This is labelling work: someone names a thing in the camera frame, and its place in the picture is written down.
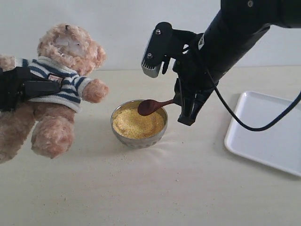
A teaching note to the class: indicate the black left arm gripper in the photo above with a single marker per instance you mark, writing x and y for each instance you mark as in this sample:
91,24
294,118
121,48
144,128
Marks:
16,87

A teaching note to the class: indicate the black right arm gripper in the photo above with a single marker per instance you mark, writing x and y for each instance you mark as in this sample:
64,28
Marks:
192,87

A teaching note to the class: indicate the dark red wooden spoon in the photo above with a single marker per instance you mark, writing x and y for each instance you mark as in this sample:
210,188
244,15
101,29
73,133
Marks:
149,106

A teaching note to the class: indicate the beige teddy bear striped sweater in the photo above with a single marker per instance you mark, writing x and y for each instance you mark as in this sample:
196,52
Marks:
66,54

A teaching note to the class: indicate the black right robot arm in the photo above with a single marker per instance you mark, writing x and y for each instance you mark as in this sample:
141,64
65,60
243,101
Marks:
237,27

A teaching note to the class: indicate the steel bowl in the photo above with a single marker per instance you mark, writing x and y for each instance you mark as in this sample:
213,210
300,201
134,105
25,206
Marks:
138,143

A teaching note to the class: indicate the yellow millet grains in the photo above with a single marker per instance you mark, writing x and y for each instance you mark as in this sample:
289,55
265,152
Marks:
130,124

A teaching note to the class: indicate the white rectangular plastic tray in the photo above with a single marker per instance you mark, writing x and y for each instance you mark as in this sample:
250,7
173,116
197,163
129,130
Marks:
278,147

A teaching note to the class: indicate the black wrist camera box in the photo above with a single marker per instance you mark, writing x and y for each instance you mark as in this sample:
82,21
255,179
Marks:
156,51

